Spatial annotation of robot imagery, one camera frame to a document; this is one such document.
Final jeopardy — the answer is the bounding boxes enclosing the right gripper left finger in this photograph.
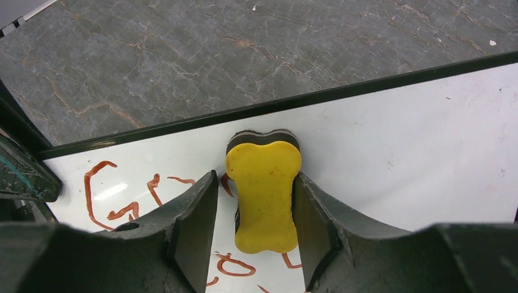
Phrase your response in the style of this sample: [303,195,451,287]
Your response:
[1,171,218,292]

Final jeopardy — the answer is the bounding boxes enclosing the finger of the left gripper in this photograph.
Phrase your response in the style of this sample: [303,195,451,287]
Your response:
[1,83,62,222]

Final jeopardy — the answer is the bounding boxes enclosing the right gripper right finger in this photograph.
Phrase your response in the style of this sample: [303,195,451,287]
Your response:
[293,173,517,292]

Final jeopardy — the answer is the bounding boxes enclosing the yellow bone-shaped eraser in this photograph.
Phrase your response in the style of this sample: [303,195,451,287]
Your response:
[225,129,302,254]

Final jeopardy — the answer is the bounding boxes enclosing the white whiteboard with red writing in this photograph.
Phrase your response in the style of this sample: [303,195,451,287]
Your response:
[36,51,518,293]

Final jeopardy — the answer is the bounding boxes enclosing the aluminium frame rail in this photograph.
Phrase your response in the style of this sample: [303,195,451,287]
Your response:
[0,0,56,38]

